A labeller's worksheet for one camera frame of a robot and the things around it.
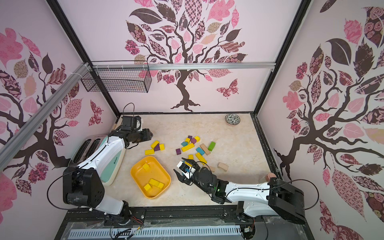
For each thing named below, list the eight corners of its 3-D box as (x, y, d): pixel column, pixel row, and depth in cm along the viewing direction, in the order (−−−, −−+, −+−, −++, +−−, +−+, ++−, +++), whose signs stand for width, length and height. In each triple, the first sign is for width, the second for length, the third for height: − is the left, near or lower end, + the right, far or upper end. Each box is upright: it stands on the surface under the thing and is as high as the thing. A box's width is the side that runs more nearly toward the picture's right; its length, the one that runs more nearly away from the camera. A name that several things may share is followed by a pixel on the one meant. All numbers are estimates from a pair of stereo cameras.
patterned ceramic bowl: (226, 124, 115) (227, 121, 112) (224, 117, 120) (225, 113, 117) (239, 124, 115) (241, 121, 112) (237, 117, 120) (239, 113, 117)
